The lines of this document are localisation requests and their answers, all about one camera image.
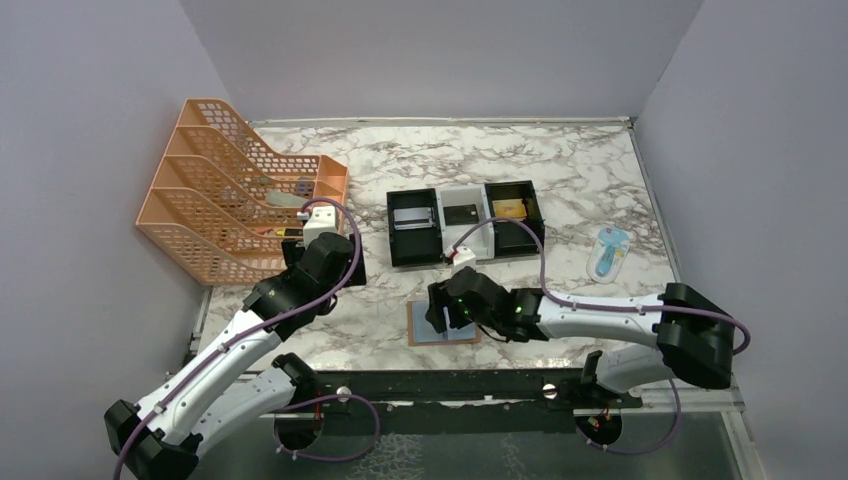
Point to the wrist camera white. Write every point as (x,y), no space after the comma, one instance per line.
(322,219)
(459,256)

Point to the orange plastic file rack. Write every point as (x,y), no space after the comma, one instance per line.
(207,197)

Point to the brown leather card holder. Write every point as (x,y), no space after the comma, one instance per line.
(421,333)

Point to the black card in tray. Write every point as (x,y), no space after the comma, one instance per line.
(460,215)

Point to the black left sorting tray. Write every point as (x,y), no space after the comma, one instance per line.
(415,237)

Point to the silver card in tray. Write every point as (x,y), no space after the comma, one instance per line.
(413,218)

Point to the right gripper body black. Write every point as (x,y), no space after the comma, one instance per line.
(438,309)

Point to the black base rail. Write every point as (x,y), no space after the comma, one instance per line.
(429,402)

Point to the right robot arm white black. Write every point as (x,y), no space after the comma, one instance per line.
(676,334)

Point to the black right sorting tray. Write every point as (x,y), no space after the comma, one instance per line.
(515,238)

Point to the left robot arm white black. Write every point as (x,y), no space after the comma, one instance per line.
(165,434)

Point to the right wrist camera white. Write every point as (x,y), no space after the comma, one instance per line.
(459,256)

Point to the blue packaged item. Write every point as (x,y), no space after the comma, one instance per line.
(608,254)

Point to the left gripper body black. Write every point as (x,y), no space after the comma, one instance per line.
(357,258)

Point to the grey item in rack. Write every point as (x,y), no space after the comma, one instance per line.
(283,199)

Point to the gold card in tray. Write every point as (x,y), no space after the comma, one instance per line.
(510,208)

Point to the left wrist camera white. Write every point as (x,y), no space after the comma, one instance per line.
(322,219)

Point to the black sorting tray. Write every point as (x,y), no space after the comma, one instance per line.
(515,238)
(415,237)

